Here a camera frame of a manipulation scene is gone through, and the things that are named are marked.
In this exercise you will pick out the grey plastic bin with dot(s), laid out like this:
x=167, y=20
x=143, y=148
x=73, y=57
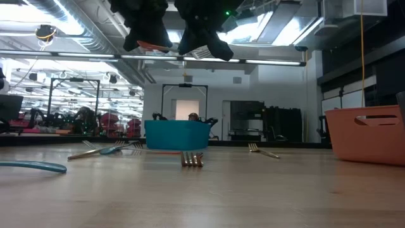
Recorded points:
x=402, y=104

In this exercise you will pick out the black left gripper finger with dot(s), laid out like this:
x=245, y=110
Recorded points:
x=131, y=36
x=155, y=33

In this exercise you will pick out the long linear ceiling light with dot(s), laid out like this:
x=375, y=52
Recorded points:
x=79, y=55

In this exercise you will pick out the black background rig frame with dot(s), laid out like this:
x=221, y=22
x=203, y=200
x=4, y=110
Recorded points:
x=185, y=85
x=50, y=101

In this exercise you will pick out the orange plastic bin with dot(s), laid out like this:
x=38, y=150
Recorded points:
x=364, y=145

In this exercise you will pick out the black background robot arm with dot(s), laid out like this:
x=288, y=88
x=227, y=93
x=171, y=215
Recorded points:
x=159, y=116
x=209, y=121

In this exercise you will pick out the person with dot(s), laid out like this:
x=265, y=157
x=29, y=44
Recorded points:
x=193, y=116
x=84, y=118

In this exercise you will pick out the black shelf cabinet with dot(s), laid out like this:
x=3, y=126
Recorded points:
x=246, y=117

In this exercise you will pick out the black metal rig frame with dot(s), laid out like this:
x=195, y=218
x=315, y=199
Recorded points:
x=63, y=139

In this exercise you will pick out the red bin stack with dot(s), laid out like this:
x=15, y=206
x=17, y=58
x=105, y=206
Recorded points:
x=109, y=119
x=134, y=126

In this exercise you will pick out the black monitor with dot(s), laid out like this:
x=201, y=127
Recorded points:
x=11, y=107

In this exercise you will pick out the blue plastic bin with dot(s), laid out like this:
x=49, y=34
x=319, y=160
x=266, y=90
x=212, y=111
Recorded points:
x=177, y=134

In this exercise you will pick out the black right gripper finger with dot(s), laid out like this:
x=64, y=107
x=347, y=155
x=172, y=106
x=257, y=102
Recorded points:
x=190, y=42
x=218, y=46

